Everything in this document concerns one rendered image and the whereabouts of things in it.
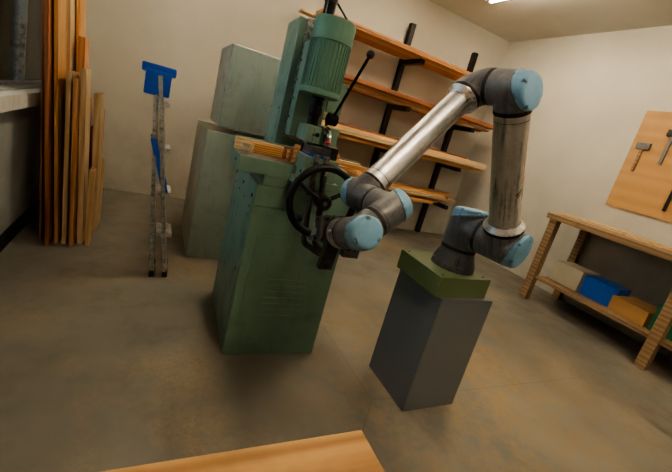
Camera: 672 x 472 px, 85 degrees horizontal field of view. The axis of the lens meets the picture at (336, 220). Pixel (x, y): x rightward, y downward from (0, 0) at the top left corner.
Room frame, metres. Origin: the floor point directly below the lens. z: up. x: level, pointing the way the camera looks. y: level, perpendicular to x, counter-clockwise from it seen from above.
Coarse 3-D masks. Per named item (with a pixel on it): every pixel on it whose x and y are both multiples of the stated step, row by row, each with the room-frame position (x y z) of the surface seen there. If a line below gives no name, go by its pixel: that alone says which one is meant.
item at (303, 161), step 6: (300, 156) 1.48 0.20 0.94; (306, 156) 1.42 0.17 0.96; (300, 162) 1.46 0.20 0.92; (306, 162) 1.41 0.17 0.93; (312, 162) 1.42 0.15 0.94; (330, 162) 1.45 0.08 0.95; (336, 162) 1.47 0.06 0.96; (300, 168) 1.45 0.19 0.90; (306, 168) 1.41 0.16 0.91; (318, 174) 1.44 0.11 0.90; (330, 174) 1.46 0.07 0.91; (318, 180) 1.44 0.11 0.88; (330, 180) 1.46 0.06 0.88
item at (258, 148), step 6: (258, 144) 1.58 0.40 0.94; (258, 150) 1.58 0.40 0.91; (264, 150) 1.59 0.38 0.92; (270, 150) 1.60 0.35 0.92; (276, 150) 1.61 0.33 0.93; (282, 150) 1.62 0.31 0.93; (276, 156) 1.61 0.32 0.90; (342, 162) 1.77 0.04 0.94; (348, 168) 1.77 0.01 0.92; (354, 168) 1.78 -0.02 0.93; (360, 168) 1.79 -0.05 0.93; (366, 168) 1.81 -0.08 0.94
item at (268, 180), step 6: (258, 174) 1.54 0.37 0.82; (264, 180) 1.45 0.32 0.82; (270, 180) 1.46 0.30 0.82; (276, 180) 1.47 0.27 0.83; (282, 180) 1.48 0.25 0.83; (288, 180) 1.49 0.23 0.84; (276, 186) 1.47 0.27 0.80; (282, 186) 1.48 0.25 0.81; (288, 186) 1.49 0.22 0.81; (318, 192) 1.55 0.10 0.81; (330, 192) 1.57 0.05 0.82; (336, 192) 1.58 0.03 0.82
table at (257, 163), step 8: (232, 152) 1.58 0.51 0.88; (240, 152) 1.46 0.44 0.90; (232, 160) 1.54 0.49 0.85; (240, 160) 1.40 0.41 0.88; (248, 160) 1.41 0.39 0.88; (256, 160) 1.42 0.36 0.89; (264, 160) 1.44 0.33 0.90; (272, 160) 1.47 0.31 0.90; (280, 160) 1.54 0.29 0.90; (240, 168) 1.40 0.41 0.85; (248, 168) 1.41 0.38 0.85; (256, 168) 1.43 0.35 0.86; (264, 168) 1.44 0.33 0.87; (272, 168) 1.45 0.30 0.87; (280, 168) 1.47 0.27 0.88; (288, 168) 1.48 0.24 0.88; (280, 176) 1.47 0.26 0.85; (288, 176) 1.49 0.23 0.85; (296, 176) 1.43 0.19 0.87; (336, 176) 1.58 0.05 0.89; (328, 184) 1.46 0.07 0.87; (336, 184) 1.58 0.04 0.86
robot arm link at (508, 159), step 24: (504, 72) 1.23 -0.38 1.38; (528, 72) 1.18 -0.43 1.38; (504, 96) 1.21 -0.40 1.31; (528, 96) 1.18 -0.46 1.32; (504, 120) 1.23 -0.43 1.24; (528, 120) 1.23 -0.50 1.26; (504, 144) 1.26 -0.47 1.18; (504, 168) 1.28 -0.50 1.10; (504, 192) 1.31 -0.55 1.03; (504, 216) 1.34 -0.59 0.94; (480, 240) 1.44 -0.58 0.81; (504, 240) 1.35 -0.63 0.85; (528, 240) 1.37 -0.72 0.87; (504, 264) 1.38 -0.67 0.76
